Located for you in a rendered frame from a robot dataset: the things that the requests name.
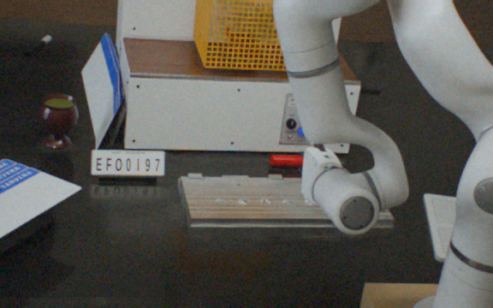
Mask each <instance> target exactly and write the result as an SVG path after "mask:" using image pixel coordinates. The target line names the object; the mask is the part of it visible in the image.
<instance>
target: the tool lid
mask: <svg viewBox="0 0 493 308"><path fill-rule="evenodd" d="M301 182H302V179H301V178H284V181H277V180H271V179H270V178H249V177H248V175H222V177H204V179H189V178H188V177H183V176H182V177H181V190H182V192H183V196H184V202H185V206H186V209H187V215H188V218H189V221H190V225H300V226H336V225H335V224H334V223H333V222H332V221H331V220H330V219H329V218H328V217H327V216H326V215H325V213H324V212H323V211H322V210H321V209H320V208H319V206H316V205H315V204H306V202H310V201H308V200H307V199H306V198H305V197H304V195H303V194H302V192H301ZM218 201H221V202H224V203H225V204H219V203H217V202H218ZM239 202H246V203H247V204H240V203H239ZM261 202H267V203H269V204H262V203H261ZM283 202H289V203H290V204H284V203H283ZM394 221H395V219H394V218H393V216H392V215H391V213H390V211H389V209H387V210H383V211H380V214H379V218H378V220H377V222H376V224H375V225H374V227H393V226H394Z"/></svg>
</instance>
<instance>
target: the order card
mask: <svg viewBox="0 0 493 308"><path fill-rule="evenodd" d="M92 174H93V175H164V151H118V150H92Z"/></svg>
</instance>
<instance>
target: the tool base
mask: <svg viewBox="0 0 493 308"><path fill-rule="evenodd" d="M183 177H188V178H189V179H204V177H202V174H192V173H188V174H187V176H183ZM268 178H270V179H271V180H277V181H284V178H282V175H268ZM178 189H179V192H180V195H181V201H182V205H183V212H184V216H185V218H186V222H187V228H188V232H189V235H190V236H381V237H392V234H393V230H394V228H393V227H373V228H372V229H370V230H369V231H366V232H364V233H363V234H346V233H344V232H342V231H341V230H340V229H339V228H338V227H337V226H300V225H190V221H189V218H188V215H187V209H186V206H185V202H184V196H183V192H182V190H181V179H178Z"/></svg>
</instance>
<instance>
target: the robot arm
mask: <svg viewBox="0 0 493 308"><path fill-rule="evenodd" d="M378 1H380V0H274V2H273V15H274V19H275V23H276V30H277V33H278V37H279V40H280V44H281V47H282V53H283V57H284V61H285V64H286V71H287V74H288V80H289V84H290V87H291V90H292V93H293V96H294V102H295V105H296V109H297V112H298V116H299V118H300V124H301V127H302V130H303V133H304V135H305V136H306V138H307V140H308V141H309V142H312V143H313V146H312V147H307V148H306V151H301V152H300V154H301V156H303V158H304V164H303V167H299V171H300V172H301V173H302V182H301V192H302V194H303V195H304V197H305V198H306V199H307V200H308V201H310V203H312V204H315V205H316V206H319V208H320V209H321V210H322V211H323V212H324V213H325V215H326V216H327V217H328V218H329V219H330V220H331V221H332V222H333V223H334V224H335V225H336V226H337V227H338V228H339V229H340V230H341V231H342V232H344V233H346V234H363V233H364V232H366V231H369V230H370V229H372V228H373V227H374V225H375V224H376V222H377V220H378V218H379V214H380V211H383V210H387V209H390V208H392V207H395V206H397V205H398V204H402V203H404V202H405V201H406V200H407V197H408V190H409V188H408V184H407V176H406V172H405V169H404V166H403V162H402V159H401V154H400V152H399V150H398V148H397V146H396V145H395V143H394V141H393V140H392V139H391V138H390V137H389V136H387V135H386V134H385V133H384V132H383V131H381V129H380V128H378V127H376V126H375V125H373V124H371V123H369V122H368V121H365V120H363V119H361V118H359V117H357V116H356V115H354V114H353V113H352V112H351V111H350V109H349V106H348V101H347V94H346V90H345V83H344V79H343V74H342V67H341V63H340V59H339V56H338V51H337V48H336V42H335V38H334V33H333V29H332V25H331V22H332V21H333V20H334V19H337V18H341V17H345V16H350V15H356V14H358V13H360V12H362V11H364V10H366V9H368V8H370V7H371V6H373V5H375V3H377V2H378ZM387 3H388V5H389V12H390V14H391V18H392V21H393V25H394V26H393V28H394V32H395V38H396V41H397V44H398V46H399V48H400V50H401V53H402V55H403V56H404V57H405V58H406V60H407V62H408V64H409V65H410V67H411V68H412V70H413V72H414V73H415V74H416V75H417V77H418V78H419V80H420V82H421V83H422V85H423V86H424V87H425V89H426V90H427V92H429V93H430V94H431V96H432V97H433V98H434V99H435V100H436V101H437V102H438V103H439V104H440V105H441V106H443V107H444V108H445V109H447V110H449V111H451V112H452V113H454V114H455V115H457V116H458V117H459V118H460V119H461V120H462V121H463V122H464V123H465V124H466V125H467V126H468V127H469V128H470V129H471V131H472V134H473V135H474V138H475V140H476V142H477V144H476V145H475V147H474V149H473V151H472V154H471V156H470V157H469V159H468V162H467V164H466V167H465V169H464V172H463V175H462V176H461V179H460V184H459V187H458V191H457V196H456V203H455V211H456V217H455V221H454V227H453V230H452V234H451V236H450V240H449V243H448V249H447V252H446V256H445V262H444V266H443V271H442V274H441V278H440V281H439V285H438V288H437V294H436V296H432V297H429V298H427V299H423V300H422V301H420V302H418V303H417V304H416V305H415V306H414V307H413V308H493V67H492V65H491V64H490V63H489V61H488V60H487V59H486V58H485V56H484V54H483V53H482V51H481V50H480V49H479V48H478V45H477V44H476V42H475V41H474V39H473V37H472V35H471V34H470V33H469V31H468V30H467V28H466V26H465V24H464V23H463V21H462V19H461V18H460V16H459V14H458V13H457V11H456V9H455V7H454V4H453V2H452V0H387ZM337 143H349V144H357V145H363V146H364V147H366V148H368V149H369V150H370V151H371V152H372V154H373V156H374V159H375V167H374V169H369V170H366V171H364V172H361V173H357V174H351V173H349V172H348V171H347V170H346V169H345V168H343V167H342V166H341V164H340V163H339V161H338V159H337V156H336V154H335V153H334V152H333V151H332V150H331V149H329V148H326V149H324V144H337Z"/></svg>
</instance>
